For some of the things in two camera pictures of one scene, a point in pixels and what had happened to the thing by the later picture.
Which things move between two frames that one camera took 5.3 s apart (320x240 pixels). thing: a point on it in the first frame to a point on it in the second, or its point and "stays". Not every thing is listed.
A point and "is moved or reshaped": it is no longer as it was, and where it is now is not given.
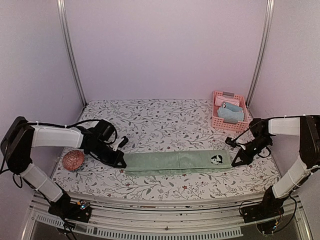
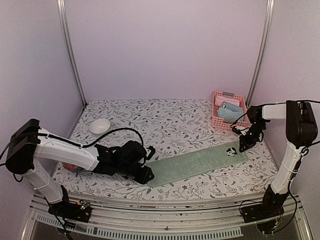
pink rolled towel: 219,99 stays
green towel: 152,163 is moved or reshaped
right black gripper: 247,159 to 248,145
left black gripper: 114,162 to 143,179
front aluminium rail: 217,218 stays
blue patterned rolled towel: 233,107 stays
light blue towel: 230,117 stays
